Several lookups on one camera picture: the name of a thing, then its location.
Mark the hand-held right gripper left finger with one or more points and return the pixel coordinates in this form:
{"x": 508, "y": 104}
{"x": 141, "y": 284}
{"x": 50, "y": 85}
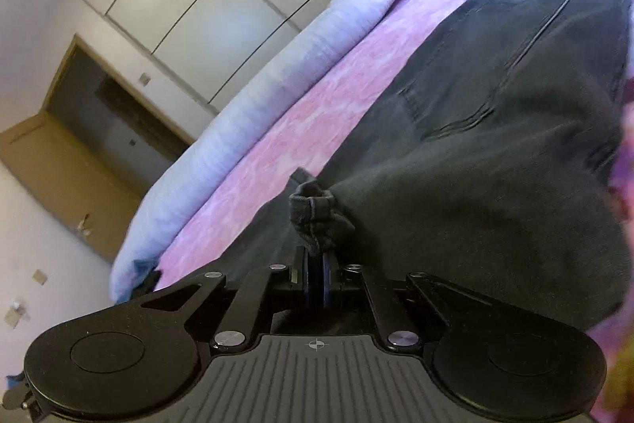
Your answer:
{"x": 308, "y": 274}

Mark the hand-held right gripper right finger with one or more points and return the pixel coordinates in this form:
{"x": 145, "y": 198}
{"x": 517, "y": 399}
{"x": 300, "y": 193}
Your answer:
{"x": 327, "y": 277}

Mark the grey jeans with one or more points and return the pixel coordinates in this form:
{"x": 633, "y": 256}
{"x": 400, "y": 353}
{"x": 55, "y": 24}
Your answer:
{"x": 470, "y": 130}

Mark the pink floral blanket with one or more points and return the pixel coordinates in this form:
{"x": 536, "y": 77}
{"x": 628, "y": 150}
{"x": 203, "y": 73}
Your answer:
{"x": 307, "y": 106}

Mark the white striped quilt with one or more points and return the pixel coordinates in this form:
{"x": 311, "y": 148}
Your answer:
{"x": 247, "y": 115}

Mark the wooden door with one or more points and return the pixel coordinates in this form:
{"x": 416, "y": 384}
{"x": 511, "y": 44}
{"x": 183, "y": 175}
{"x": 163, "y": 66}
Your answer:
{"x": 59, "y": 185}

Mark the white charger plug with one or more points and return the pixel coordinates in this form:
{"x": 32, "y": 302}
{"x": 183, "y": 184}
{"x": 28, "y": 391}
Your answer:
{"x": 19, "y": 305}

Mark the beige wall switch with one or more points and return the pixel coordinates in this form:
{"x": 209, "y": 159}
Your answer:
{"x": 39, "y": 278}

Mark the beige wall socket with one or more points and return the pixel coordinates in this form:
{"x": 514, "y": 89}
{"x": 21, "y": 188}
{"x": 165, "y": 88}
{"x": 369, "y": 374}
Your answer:
{"x": 12, "y": 318}

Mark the wooden door frame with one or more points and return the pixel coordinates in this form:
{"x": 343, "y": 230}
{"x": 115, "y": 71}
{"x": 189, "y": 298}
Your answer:
{"x": 64, "y": 71}

